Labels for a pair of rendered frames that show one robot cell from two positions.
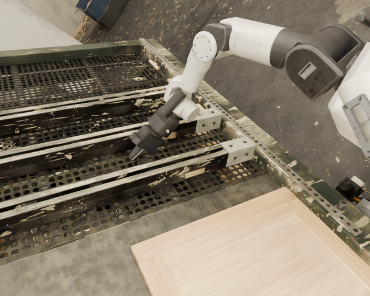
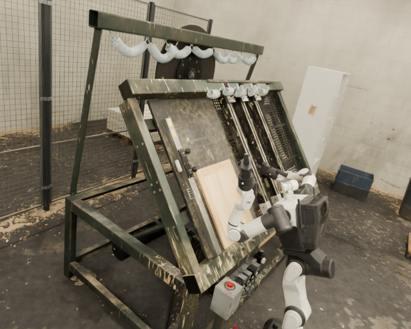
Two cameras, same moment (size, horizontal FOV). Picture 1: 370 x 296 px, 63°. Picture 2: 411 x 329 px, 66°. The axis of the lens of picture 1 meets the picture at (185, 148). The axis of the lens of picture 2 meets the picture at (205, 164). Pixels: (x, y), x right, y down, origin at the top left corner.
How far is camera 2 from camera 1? 176 cm
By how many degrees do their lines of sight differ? 28
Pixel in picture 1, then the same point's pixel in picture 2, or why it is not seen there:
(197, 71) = (295, 175)
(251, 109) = not seen: hidden behind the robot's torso
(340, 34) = not seen: hidden behind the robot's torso
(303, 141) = (276, 293)
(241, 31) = (310, 177)
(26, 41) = (304, 136)
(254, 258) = (231, 199)
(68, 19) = (332, 163)
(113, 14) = (343, 190)
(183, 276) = (224, 173)
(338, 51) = not seen: hidden behind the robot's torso
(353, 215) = (250, 245)
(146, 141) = (264, 167)
